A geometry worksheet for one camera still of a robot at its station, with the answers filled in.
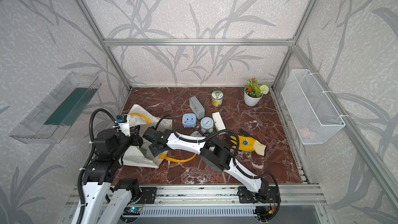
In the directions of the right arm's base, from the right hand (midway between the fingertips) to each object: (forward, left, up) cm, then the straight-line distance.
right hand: (157, 147), depth 88 cm
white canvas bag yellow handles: (-10, +2, +14) cm, 18 cm away
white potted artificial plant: (+32, -59, +12) cm, 68 cm away
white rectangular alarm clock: (+14, -36, +4) cm, 39 cm away
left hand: (+1, +3, +21) cm, 21 cm away
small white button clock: (+8, -22, 0) cm, 24 cm away
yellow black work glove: (+2, -53, -1) cm, 53 cm away
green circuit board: (-29, +6, -4) cm, 30 cm away
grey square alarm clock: (+23, -23, +7) cm, 33 cm away
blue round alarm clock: (+13, -29, +2) cm, 32 cm away
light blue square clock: (+18, -17, +1) cm, 25 cm away
